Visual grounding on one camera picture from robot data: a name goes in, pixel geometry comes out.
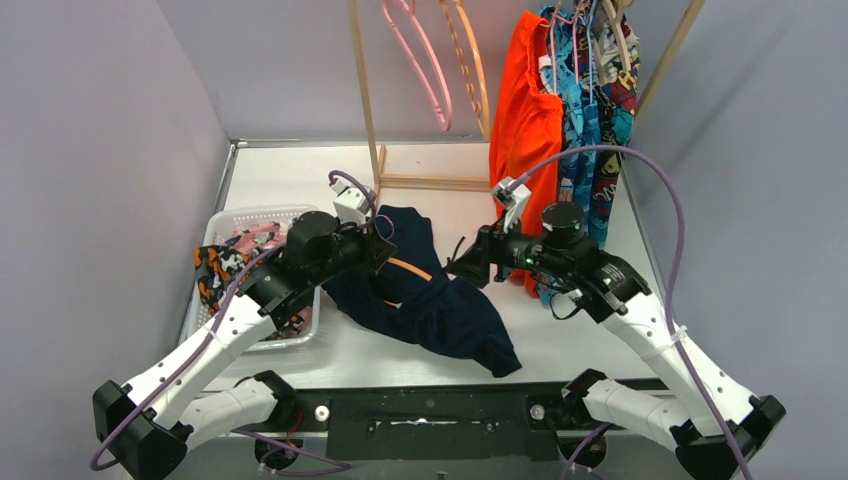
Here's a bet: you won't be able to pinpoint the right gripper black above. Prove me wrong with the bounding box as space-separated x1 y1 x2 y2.
448 208 569 287

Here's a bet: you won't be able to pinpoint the orange wooden hanger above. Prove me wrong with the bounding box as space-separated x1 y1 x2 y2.
439 0 492 142
378 257 433 307

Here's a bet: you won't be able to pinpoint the navy blue shorts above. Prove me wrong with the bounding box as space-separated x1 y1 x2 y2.
323 205 522 378

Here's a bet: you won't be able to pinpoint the pink shark print shorts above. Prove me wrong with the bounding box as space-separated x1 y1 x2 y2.
223 222 288 257

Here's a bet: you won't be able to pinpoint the bright orange shorts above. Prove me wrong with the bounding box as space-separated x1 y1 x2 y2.
489 11 564 300

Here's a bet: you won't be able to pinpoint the orange camouflage shorts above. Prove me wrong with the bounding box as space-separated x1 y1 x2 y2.
193 243 306 340

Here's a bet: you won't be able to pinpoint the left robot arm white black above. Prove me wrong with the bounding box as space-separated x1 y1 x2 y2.
90 211 397 479

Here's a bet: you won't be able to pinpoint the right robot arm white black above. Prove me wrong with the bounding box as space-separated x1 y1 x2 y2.
448 202 786 479

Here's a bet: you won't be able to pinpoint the dark blue leaf shorts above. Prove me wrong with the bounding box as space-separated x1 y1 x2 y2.
589 86 619 248

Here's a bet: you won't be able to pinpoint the comic print shorts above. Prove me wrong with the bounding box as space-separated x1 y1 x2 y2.
588 13 643 227

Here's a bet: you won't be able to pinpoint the light blue fish shorts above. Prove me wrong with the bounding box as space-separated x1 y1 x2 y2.
537 6 605 307

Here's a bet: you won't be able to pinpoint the light wooden hanger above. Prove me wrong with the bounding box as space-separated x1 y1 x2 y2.
601 0 635 71

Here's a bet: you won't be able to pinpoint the blue plastic hanger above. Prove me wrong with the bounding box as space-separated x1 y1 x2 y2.
583 0 598 105

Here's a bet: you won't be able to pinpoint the wooden clothes rack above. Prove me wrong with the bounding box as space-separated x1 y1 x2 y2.
347 0 708 193

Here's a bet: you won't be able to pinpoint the white plastic perforated basket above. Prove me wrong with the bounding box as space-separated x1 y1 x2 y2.
204 204 320 353

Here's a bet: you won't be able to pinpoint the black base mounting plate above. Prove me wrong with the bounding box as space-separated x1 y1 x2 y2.
248 383 597 461

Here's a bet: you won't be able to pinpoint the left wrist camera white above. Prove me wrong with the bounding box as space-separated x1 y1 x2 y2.
331 181 374 226

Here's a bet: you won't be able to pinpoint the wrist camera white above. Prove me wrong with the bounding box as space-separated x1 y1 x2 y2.
492 177 532 233
331 181 374 226

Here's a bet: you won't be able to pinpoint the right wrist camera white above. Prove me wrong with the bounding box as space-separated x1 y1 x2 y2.
492 177 532 233

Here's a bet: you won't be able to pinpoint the aluminium rail frame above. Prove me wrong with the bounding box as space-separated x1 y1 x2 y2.
119 139 737 480

